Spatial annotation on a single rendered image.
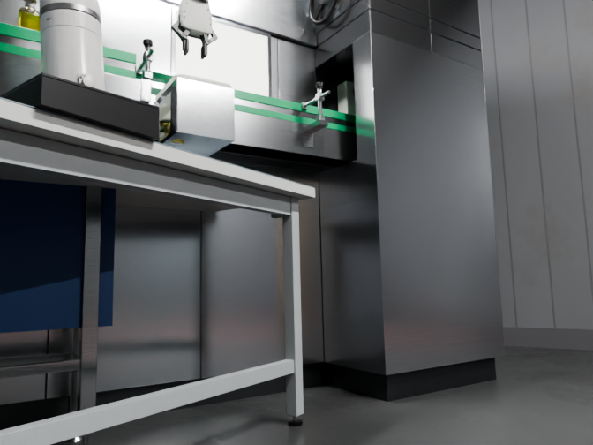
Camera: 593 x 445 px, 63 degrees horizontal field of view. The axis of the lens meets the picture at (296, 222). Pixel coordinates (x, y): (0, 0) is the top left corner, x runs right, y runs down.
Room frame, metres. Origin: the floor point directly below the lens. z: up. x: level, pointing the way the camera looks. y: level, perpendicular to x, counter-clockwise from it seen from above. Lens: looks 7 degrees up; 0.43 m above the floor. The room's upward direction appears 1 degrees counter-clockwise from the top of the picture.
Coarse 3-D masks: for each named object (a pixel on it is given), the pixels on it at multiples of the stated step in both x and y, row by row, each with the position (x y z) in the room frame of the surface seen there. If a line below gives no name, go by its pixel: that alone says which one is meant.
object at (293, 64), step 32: (0, 0) 1.42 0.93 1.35; (160, 0) 1.69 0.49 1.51; (224, 0) 1.84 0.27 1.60; (256, 0) 1.92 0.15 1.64; (288, 0) 2.01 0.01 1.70; (288, 32) 1.98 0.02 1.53; (288, 64) 2.01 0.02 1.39; (288, 96) 2.01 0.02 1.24; (224, 160) 1.84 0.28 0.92; (256, 160) 1.92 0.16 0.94
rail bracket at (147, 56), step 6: (144, 42) 1.37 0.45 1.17; (150, 42) 1.37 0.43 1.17; (150, 48) 1.38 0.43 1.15; (144, 54) 1.37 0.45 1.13; (150, 54) 1.35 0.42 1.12; (144, 60) 1.37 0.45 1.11; (150, 60) 1.37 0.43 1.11; (138, 66) 1.46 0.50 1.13; (138, 72) 1.46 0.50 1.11; (144, 72) 1.36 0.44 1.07; (150, 72) 1.37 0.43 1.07; (144, 78) 1.37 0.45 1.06; (150, 78) 1.37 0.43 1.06
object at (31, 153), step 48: (0, 144) 0.80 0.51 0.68; (48, 144) 0.87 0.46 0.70; (192, 192) 1.17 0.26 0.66; (240, 192) 1.32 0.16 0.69; (288, 240) 1.54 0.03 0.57; (288, 288) 1.54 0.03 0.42; (288, 336) 1.54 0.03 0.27; (192, 384) 1.19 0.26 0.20; (240, 384) 1.32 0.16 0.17; (288, 384) 1.54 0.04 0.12; (0, 432) 0.84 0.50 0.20; (48, 432) 0.89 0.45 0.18
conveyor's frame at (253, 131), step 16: (0, 64) 1.17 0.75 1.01; (16, 64) 1.19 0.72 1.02; (32, 64) 1.21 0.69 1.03; (0, 80) 1.17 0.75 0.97; (16, 80) 1.19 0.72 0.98; (112, 80) 1.32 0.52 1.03; (128, 80) 1.35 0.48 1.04; (128, 96) 1.35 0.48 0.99; (240, 112) 1.65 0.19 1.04; (240, 128) 1.65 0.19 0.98; (256, 128) 1.68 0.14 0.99; (272, 128) 1.72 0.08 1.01; (288, 128) 1.76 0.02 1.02; (240, 144) 1.65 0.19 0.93; (256, 144) 1.68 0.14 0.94; (272, 144) 1.72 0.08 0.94; (288, 144) 1.76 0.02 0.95; (320, 144) 1.84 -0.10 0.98; (336, 144) 1.88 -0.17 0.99; (352, 144) 1.92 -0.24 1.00; (288, 160) 1.89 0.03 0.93; (304, 160) 1.94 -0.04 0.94; (320, 160) 1.98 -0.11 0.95; (336, 160) 2.02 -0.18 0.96; (352, 160) 1.92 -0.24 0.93
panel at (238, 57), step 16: (176, 16) 1.71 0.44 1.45; (224, 32) 1.81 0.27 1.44; (240, 32) 1.85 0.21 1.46; (176, 48) 1.71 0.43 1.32; (192, 48) 1.74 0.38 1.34; (208, 48) 1.78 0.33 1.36; (224, 48) 1.81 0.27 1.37; (240, 48) 1.85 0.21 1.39; (256, 48) 1.89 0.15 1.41; (176, 64) 1.71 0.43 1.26; (192, 64) 1.74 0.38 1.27; (208, 64) 1.78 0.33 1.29; (224, 64) 1.81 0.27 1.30; (240, 64) 1.85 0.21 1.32; (256, 64) 1.89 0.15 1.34; (224, 80) 1.81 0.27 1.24; (240, 80) 1.85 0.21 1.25; (256, 80) 1.89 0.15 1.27
